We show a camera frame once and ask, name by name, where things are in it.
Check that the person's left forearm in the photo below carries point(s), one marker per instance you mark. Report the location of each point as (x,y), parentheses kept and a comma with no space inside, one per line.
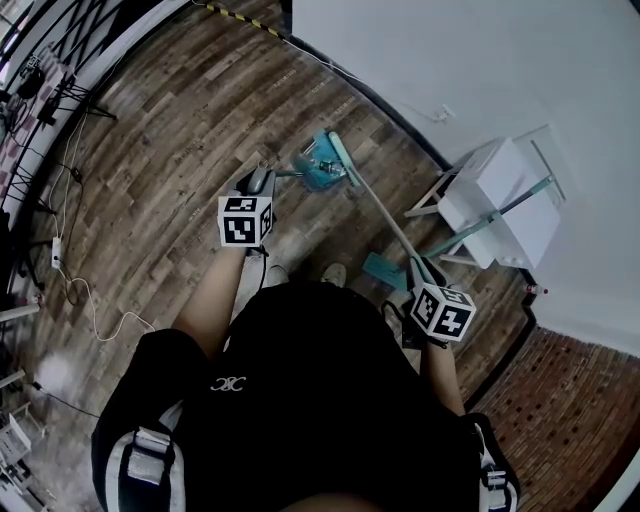
(210,300)

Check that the wooden plank floor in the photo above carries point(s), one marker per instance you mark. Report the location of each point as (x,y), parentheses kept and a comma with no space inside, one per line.
(200,125)

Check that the black tripod stand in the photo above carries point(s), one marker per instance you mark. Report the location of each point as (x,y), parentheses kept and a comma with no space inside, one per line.
(75,95)

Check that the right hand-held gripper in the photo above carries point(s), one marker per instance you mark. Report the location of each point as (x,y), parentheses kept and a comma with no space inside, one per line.
(442,315)

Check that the person's right forearm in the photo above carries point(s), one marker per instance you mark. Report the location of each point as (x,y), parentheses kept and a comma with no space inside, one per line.
(442,375)

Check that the person's black shirt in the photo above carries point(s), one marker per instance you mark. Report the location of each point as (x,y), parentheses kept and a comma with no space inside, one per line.
(310,410)

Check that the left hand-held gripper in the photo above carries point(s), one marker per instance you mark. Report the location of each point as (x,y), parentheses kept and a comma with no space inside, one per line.
(240,222)

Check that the white power strip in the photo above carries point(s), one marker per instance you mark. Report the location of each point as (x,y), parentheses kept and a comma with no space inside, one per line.
(56,251)

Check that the small bottle with red cap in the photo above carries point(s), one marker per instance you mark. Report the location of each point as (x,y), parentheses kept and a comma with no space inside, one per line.
(536,290)

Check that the teal plastic dustpan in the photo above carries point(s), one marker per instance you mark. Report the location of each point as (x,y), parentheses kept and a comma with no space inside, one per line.
(315,167)

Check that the light wooden stool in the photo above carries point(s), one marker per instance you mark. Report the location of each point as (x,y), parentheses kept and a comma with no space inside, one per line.
(425,205)

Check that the person's white shoe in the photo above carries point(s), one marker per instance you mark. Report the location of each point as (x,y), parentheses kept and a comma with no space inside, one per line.
(277,276)
(334,275)

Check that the white box cabinet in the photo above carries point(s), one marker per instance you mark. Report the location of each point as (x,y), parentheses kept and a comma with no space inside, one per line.
(500,205)

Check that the small trash pieces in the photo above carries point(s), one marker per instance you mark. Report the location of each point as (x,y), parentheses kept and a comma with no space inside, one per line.
(327,166)

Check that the black metal lattice rack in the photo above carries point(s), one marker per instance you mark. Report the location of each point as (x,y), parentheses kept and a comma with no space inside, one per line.
(75,25)

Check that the white wall plug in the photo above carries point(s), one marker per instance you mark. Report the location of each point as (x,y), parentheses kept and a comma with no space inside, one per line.
(447,112)

